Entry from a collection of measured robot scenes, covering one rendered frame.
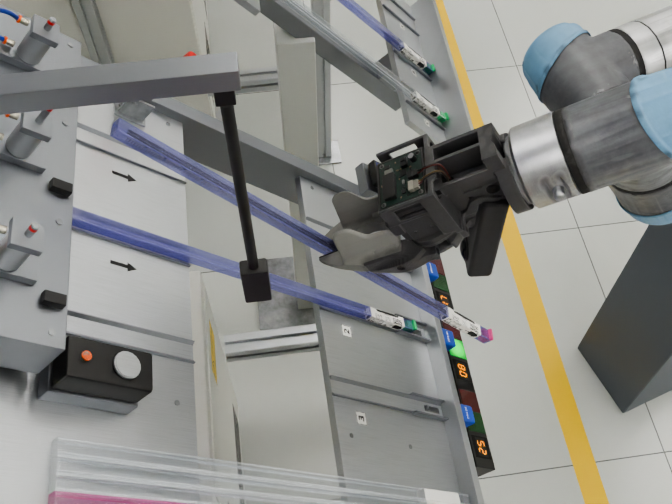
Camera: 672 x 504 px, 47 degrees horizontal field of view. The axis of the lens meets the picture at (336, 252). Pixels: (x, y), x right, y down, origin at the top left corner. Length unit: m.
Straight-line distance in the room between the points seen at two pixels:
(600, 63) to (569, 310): 1.22
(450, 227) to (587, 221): 1.45
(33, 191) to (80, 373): 0.16
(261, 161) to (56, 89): 0.58
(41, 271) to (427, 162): 0.33
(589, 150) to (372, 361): 0.41
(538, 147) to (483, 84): 1.73
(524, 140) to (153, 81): 0.34
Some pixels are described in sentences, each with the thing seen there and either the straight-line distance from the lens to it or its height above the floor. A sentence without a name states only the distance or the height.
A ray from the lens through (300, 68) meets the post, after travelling 1.26.
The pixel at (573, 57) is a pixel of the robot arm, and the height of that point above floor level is 1.12.
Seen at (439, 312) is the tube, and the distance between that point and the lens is 0.87.
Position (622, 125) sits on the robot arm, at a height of 1.20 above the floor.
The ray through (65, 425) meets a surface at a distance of 0.67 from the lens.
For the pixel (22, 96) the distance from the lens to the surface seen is 0.46.
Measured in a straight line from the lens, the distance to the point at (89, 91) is 0.45.
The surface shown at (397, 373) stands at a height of 0.77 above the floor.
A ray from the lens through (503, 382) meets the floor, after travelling 1.84.
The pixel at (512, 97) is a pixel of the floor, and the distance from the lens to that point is 2.37.
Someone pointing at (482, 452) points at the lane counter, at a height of 0.66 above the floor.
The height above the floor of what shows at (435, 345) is 0.73.
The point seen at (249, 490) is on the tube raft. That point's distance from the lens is 0.74.
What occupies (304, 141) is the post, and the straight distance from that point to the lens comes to 1.38.
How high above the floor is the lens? 1.65
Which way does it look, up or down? 57 degrees down
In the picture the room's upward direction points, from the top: straight up
